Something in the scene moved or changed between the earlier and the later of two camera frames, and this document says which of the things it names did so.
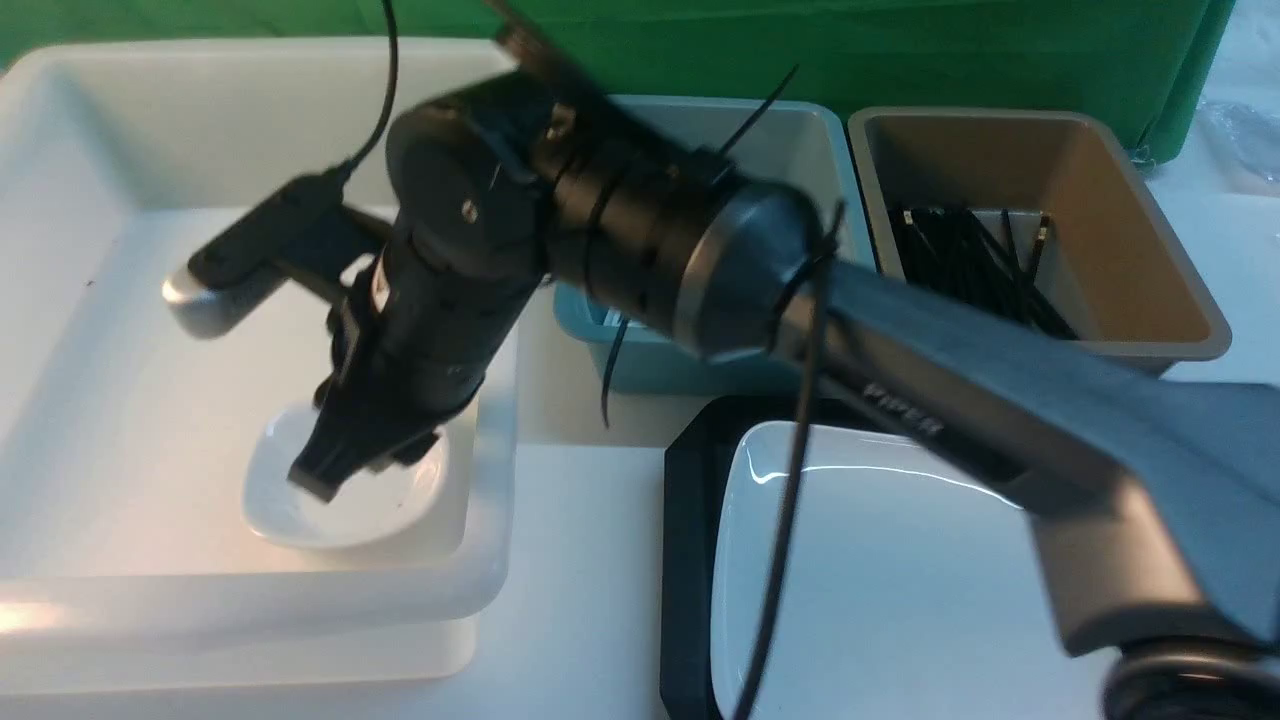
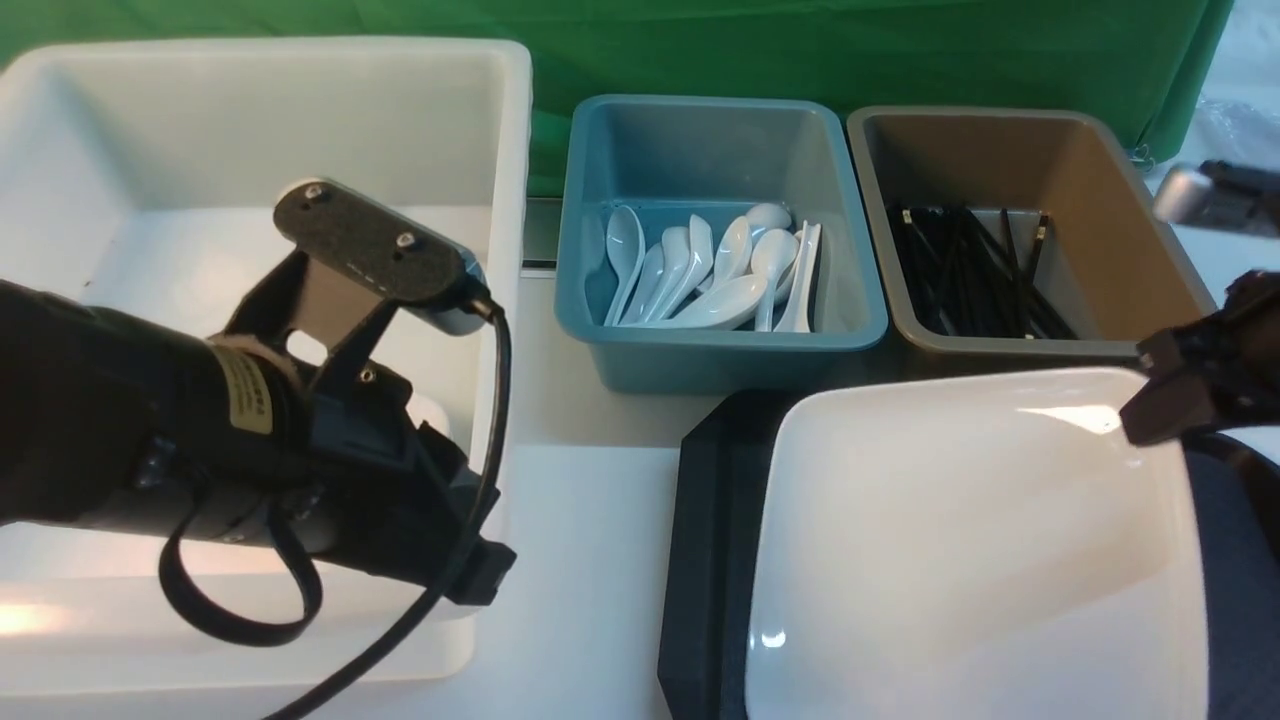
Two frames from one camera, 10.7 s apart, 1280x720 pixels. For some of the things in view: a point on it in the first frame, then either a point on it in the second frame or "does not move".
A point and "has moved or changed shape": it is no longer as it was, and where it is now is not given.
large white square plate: x=913 y=591 has moved or changed shape
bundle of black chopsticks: x=951 y=249 does not move
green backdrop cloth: x=1141 y=62 does not move
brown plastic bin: x=1038 y=216 does not move
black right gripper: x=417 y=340 -> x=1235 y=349
